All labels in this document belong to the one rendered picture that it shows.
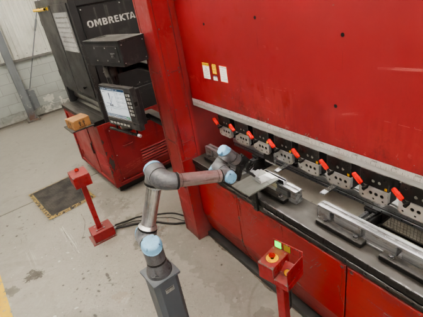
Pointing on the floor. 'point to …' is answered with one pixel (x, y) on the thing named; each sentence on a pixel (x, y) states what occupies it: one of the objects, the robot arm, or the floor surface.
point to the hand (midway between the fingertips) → (254, 177)
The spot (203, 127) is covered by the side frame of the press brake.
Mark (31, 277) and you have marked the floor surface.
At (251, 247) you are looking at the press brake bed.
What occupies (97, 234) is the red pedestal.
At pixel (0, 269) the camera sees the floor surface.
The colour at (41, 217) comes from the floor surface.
